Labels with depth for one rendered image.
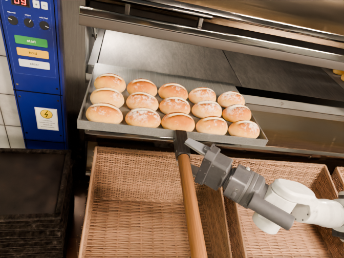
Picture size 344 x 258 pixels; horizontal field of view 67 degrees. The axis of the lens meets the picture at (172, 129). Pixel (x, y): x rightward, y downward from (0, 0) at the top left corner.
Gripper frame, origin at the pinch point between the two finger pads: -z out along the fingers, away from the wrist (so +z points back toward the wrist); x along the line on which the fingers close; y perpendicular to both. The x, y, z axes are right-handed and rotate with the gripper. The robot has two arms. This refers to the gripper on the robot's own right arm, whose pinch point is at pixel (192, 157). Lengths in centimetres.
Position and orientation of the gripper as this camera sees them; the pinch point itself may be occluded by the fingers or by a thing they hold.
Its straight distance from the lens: 68.2
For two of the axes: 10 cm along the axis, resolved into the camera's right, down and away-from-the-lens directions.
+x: -2.1, 7.4, 6.4
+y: 4.9, -4.9, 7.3
